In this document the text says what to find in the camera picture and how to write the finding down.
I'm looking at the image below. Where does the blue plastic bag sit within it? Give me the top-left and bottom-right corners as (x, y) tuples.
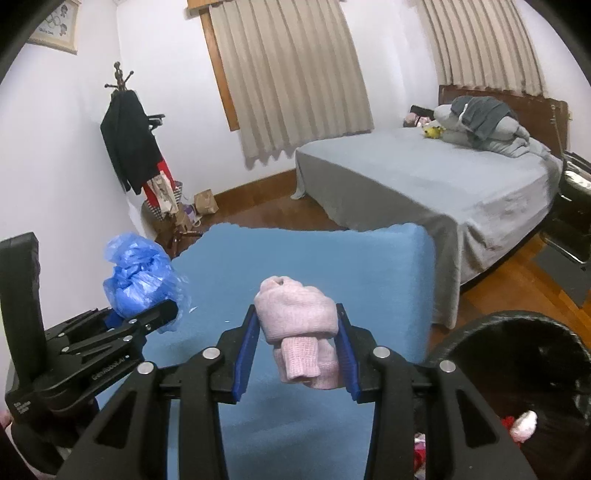
(103, 233), (191, 333)

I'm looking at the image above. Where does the pink knitted sock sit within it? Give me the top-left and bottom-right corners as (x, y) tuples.
(253, 276), (342, 390)

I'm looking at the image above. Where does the white tissue ball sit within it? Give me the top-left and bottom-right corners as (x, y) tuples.
(509, 410), (538, 444)

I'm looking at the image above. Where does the red cloth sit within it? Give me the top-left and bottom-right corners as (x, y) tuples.
(414, 433), (427, 480)

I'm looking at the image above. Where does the black lined trash bin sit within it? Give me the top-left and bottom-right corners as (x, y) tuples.
(423, 311), (590, 479)

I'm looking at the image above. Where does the blue table cloth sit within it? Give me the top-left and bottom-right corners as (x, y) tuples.
(143, 223), (435, 479)

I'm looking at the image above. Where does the checkered basket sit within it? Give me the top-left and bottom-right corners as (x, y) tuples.
(141, 184), (171, 230)

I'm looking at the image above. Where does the wooden coat rack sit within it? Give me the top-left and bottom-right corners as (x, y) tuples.
(100, 61), (202, 259)

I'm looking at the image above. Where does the brown paper bag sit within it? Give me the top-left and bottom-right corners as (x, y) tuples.
(193, 189), (219, 216)

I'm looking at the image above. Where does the red hanging garment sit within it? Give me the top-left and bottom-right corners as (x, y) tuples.
(142, 159), (177, 211)

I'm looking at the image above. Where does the black hanging jacket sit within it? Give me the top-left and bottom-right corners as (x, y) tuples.
(100, 90), (162, 195)

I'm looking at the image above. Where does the bed with grey sheet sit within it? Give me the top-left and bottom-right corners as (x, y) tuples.
(294, 128), (562, 329)

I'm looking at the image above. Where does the grey floor mat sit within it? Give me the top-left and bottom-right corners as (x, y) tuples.
(534, 246), (590, 307)

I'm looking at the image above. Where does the black bedside chair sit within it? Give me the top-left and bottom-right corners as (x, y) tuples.
(541, 151), (590, 266)

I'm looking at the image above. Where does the yellow plush toy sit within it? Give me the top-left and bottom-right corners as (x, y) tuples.
(422, 121), (445, 139)

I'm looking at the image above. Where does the grey pillow pile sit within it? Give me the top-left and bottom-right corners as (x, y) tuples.
(434, 104), (551, 159)

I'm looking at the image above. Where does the dark grey folded blanket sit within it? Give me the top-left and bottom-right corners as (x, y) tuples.
(451, 96), (520, 143)

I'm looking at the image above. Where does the wooden headboard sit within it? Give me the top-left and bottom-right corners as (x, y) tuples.
(439, 85), (571, 157)

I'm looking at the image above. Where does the left beige curtain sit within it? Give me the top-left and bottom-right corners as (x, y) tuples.
(209, 1), (374, 159)

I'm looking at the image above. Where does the beige curtain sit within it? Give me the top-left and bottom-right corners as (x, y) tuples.
(418, 0), (546, 96)
(209, 1), (374, 159)

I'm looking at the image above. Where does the right beige curtain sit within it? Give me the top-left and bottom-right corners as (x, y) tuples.
(418, 0), (546, 96)

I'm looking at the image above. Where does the framed wall picture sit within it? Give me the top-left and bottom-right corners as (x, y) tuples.
(27, 0), (81, 55)

